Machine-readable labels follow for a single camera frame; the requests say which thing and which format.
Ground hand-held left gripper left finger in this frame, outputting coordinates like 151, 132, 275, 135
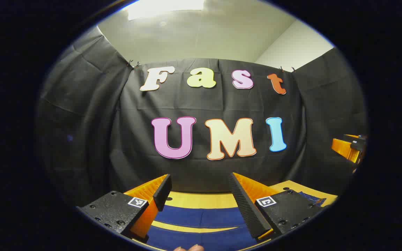
76, 174, 173, 243

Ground blue denim jeans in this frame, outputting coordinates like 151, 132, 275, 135
145, 191, 327, 251

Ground black backdrop cloth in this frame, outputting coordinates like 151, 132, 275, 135
35, 26, 368, 210

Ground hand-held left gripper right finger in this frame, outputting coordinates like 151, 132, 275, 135
228, 172, 327, 241

